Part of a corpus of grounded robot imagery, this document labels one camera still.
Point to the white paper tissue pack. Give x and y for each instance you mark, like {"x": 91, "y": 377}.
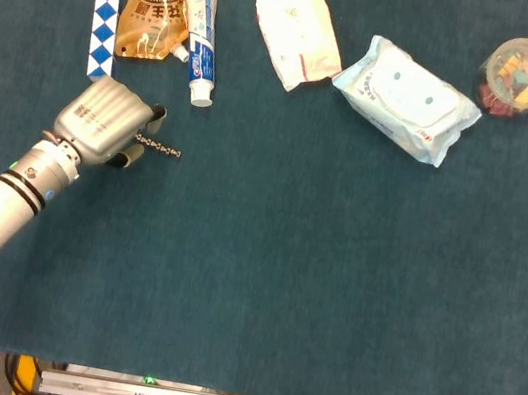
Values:
{"x": 297, "y": 28}

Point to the clear jar of binder clips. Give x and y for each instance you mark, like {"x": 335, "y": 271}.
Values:
{"x": 517, "y": 78}

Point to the teal felt table mat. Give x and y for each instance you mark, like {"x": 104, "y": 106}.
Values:
{"x": 254, "y": 257}

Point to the orange spouted drink pouch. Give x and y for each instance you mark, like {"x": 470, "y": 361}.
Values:
{"x": 154, "y": 4}

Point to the light blue wet wipes pack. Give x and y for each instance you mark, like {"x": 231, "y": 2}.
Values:
{"x": 404, "y": 99}

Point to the white blue toothpaste tube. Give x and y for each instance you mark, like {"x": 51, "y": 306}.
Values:
{"x": 200, "y": 40}

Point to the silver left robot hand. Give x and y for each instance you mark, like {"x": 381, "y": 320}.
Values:
{"x": 102, "y": 120}

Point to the blue white snake puzzle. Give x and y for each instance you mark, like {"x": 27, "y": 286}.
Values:
{"x": 106, "y": 14}

